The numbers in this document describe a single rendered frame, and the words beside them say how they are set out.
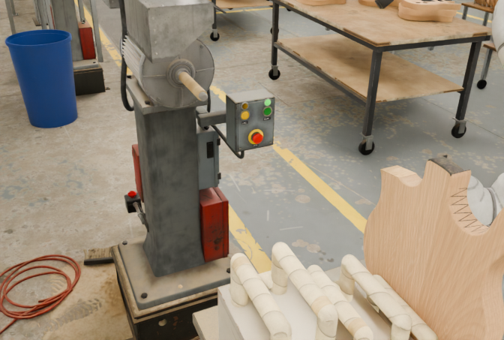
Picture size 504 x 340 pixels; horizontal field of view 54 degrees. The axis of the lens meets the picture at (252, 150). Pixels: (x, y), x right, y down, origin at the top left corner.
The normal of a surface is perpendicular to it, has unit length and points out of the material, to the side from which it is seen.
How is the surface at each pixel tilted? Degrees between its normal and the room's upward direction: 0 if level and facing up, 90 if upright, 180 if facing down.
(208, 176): 90
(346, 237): 0
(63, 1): 90
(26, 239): 0
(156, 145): 90
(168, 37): 90
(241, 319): 0
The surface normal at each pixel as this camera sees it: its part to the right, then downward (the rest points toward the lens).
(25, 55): -0.14, 0.51
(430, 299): -0.92, 0.18
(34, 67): 0.09, 0.51
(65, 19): 0.41, 0.43
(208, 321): 0.01, -0.88
